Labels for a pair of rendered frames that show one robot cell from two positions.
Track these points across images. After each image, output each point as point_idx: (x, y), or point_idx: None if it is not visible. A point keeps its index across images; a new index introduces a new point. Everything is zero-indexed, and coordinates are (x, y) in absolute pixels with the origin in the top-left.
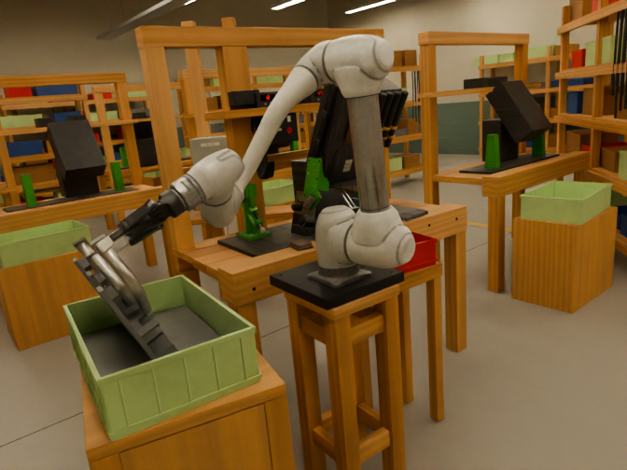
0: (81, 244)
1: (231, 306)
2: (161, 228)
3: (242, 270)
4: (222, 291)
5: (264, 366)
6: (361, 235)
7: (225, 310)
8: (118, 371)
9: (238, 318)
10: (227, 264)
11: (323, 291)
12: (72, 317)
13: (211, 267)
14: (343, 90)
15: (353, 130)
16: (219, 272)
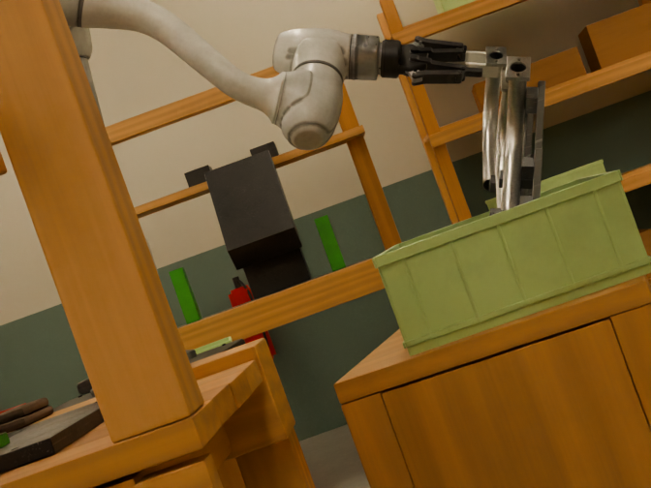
0: (518, 67)
1: (292, 435)
2: (415, 85)
3: (235, 347)
4: (279, 409)
5: (399, 331)
6: (154, 261)
7: (394, 249)
8: (558, 186)
9: (396, 246)
10: (205, 379)
11: (218, 348)
12: (602, 174)
13: (247, 365)
14: (89, 44)
15: (97, 103)
16: (261, 356)
